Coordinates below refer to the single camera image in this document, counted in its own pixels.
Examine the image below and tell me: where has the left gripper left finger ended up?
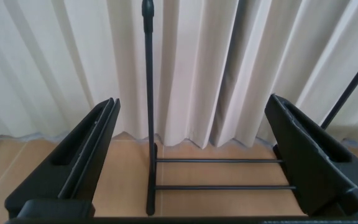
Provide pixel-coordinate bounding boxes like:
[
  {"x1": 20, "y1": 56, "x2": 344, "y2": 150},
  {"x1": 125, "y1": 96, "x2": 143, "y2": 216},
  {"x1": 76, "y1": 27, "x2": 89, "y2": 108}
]
[{"x1": 4, "y1": 97, "x2": 121, "y2": 218}]

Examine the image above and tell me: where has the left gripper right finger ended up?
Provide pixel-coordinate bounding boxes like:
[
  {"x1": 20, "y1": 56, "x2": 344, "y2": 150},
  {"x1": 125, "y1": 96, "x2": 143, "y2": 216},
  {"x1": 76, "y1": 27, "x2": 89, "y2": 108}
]
[{"x1": 264, "y1": 93, "x2": 358, "y2": 217}]

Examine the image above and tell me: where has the black clothes rack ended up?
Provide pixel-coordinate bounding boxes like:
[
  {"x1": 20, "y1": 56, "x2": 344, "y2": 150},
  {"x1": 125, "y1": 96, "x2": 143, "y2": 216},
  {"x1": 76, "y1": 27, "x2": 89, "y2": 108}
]
[{"x1": 141, "y1": 0, "x2": 358, "y2": 216}]

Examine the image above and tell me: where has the beige curtain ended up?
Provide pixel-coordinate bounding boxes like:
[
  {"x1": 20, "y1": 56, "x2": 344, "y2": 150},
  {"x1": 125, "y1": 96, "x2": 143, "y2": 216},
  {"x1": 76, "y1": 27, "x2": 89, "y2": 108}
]
[
  {"x1": 0, "y1": 0, "x2": 239, "y2": 149},
  {"x1": 209, "y1": 0, "x2": 358, "y2": 147}
]

